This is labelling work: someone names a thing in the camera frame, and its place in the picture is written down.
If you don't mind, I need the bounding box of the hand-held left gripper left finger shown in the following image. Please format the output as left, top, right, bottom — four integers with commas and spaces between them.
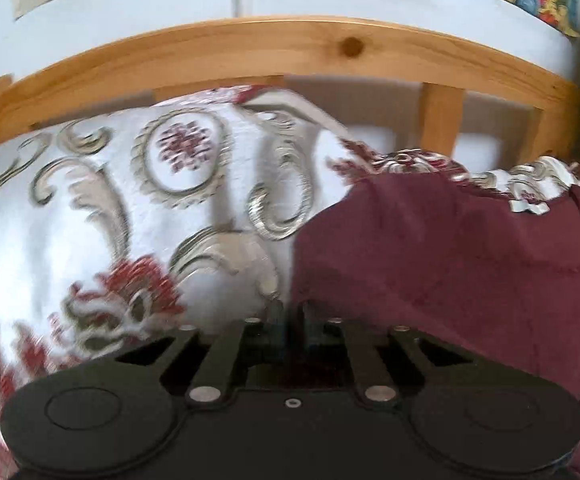
115, 302, 289, 407

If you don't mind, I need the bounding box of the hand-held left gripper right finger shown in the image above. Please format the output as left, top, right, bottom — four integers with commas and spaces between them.
299, 304, 476, 405

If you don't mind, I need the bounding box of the maroon garment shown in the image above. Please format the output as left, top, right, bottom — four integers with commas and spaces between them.
290, 172, 580, 480

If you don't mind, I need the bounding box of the wooden bed frame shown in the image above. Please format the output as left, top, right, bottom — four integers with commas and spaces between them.
0, 16, 580, 171

